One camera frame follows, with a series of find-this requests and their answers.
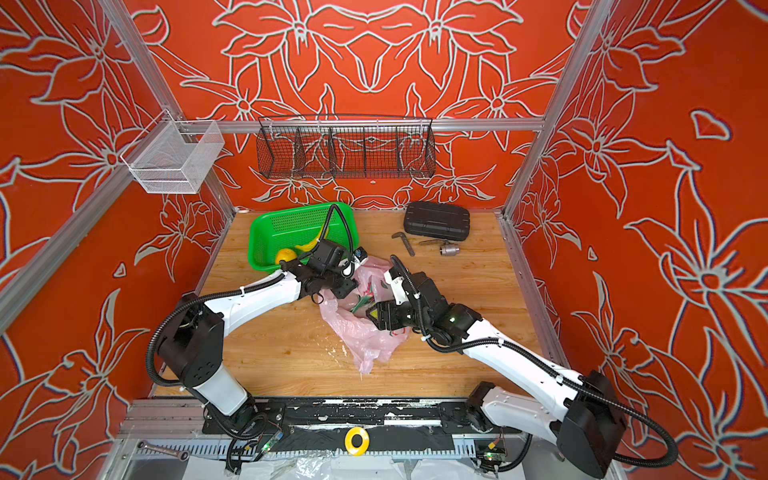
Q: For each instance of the red dragon fruit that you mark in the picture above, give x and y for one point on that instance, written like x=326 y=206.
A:
x=363 y=303

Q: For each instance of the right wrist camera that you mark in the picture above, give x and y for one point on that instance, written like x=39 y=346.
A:
x=395 y=281

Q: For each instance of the metal drill chuck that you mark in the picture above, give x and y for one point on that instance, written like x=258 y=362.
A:
x=445 y=247

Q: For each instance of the pink plastic bag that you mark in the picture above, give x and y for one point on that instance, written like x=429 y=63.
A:
x=361 y=338

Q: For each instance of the silver wrench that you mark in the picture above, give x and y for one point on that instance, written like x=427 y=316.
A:
x=180 y=455

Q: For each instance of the yellow banana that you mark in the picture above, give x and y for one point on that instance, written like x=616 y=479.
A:
x=309 y=245

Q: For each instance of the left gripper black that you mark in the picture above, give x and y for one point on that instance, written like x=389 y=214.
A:
x=347 y=287

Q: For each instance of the yellow apple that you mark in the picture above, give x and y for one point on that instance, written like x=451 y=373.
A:
x=285 y=255

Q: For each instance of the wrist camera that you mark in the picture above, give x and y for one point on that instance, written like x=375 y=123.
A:
x=331 y=256
x=395 y=281

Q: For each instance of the black wire wall basket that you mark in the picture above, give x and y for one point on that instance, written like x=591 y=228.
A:
x=346 y=147

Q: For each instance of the black tool case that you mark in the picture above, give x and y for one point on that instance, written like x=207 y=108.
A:
x=436 y=220

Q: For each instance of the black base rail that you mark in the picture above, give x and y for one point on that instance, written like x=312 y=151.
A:
x=446 y=415

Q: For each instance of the black hex key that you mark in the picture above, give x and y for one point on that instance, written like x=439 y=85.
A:
x=404 y=239

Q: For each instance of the yellow tape roll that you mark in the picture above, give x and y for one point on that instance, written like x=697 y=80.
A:
x=357 y=441

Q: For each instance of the white mesh wall basket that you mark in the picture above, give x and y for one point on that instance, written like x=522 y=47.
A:
x=168 y=161

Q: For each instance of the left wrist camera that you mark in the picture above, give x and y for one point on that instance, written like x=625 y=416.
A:
x=331 y=256

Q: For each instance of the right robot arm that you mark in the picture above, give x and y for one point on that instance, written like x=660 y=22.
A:
x=581 y=414

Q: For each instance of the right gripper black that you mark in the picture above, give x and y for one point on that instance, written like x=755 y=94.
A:
x=383 y=308

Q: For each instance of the green plastic basket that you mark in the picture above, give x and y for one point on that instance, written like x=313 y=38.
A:
x=294 y=228

